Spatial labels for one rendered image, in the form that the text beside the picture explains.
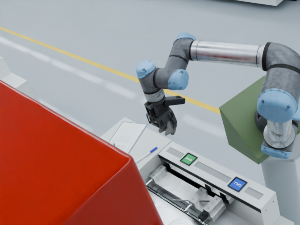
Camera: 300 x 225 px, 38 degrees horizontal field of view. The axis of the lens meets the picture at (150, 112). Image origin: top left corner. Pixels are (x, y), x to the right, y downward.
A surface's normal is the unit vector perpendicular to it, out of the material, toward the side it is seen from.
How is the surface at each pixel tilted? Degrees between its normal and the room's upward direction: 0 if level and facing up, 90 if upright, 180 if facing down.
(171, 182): 0
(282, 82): 27
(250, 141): 45
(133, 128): 0
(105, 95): 0
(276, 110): 106
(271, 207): 90
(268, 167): 90
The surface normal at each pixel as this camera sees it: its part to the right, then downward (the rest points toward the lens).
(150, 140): -0.29, -0.75
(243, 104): 0.16, -0.26
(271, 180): -0.58, 0.63
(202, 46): -0.44, -0.35
